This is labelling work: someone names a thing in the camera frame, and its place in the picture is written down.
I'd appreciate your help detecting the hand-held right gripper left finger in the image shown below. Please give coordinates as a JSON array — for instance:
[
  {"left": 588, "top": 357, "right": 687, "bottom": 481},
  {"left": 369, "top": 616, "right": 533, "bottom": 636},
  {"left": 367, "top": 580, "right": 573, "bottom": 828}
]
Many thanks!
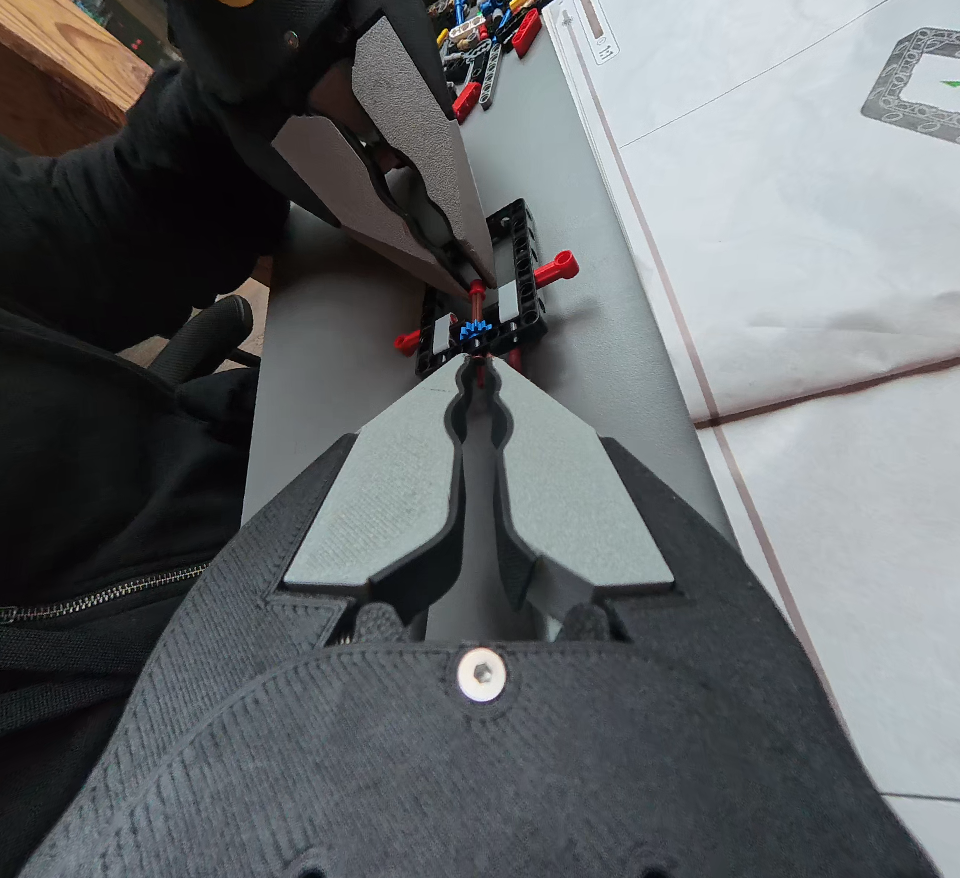
[{"left": 283, "top": 357, "right": 477, "bottom": 623}]

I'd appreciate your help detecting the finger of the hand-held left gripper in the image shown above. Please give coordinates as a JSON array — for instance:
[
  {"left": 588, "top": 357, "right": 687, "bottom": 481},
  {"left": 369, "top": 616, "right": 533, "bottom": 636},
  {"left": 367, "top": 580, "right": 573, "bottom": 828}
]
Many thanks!
[
  {"left": 270, "top": 113, "right": 483, "bottom": 299},
  {"left": 349, "top": 10, "right": 499, "bottom": 288}
]

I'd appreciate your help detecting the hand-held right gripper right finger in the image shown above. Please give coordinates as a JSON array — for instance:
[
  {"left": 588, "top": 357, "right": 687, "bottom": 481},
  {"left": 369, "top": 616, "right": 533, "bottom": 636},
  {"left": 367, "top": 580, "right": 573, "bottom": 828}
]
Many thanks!
[{"left": 486, "top": 358, "right": 676, "bottom": 614}]

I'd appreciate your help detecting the black lego frame assembly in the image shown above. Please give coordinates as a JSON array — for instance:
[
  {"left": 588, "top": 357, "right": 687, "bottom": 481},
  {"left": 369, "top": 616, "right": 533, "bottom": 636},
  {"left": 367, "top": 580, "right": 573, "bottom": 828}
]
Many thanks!
[{"left": 395, "top": 197, "right": 581, "bottom": 379}]

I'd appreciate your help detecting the person's left forearm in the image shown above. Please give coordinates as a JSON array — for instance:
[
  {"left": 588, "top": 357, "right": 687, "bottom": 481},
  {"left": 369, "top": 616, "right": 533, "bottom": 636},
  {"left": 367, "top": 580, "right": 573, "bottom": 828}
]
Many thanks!
[{"left": 0, "top": 61, "right": 295, "bottom": 353}]

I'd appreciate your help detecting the pile of loose lego pieces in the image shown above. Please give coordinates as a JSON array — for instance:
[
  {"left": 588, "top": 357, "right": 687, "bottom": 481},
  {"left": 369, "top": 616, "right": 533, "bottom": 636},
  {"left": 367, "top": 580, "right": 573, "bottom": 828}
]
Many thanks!
[{"left": 427, "top": 0, "right": 663, "bottom": 127}]

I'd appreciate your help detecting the lego instruction booklet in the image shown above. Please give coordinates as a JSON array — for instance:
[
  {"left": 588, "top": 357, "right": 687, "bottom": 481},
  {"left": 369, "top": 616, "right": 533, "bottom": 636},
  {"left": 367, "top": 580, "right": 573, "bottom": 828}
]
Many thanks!
[{"left": 543, "top": 0, "right": 960, "bottom": 808}]

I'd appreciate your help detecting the person's left hand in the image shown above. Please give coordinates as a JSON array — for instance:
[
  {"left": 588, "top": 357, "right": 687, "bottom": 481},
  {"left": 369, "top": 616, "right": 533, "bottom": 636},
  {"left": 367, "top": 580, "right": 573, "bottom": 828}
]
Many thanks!
[{"left": 303, "top": 64, "right": 410, "bottom": 176}]

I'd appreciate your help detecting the black office chair armrest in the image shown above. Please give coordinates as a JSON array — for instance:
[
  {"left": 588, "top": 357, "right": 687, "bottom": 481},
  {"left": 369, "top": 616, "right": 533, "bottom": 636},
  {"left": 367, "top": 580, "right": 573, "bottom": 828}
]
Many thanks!
[{"left": 146, "top": 295, "right": 261, "bottom": 389}]

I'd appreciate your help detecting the person's black jacket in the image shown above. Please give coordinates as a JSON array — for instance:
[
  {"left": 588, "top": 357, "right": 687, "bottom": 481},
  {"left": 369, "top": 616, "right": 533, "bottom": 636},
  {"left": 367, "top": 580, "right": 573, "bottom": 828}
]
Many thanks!
[{"left": 0, "top": 304, "right": 261, "bottom": 878}]

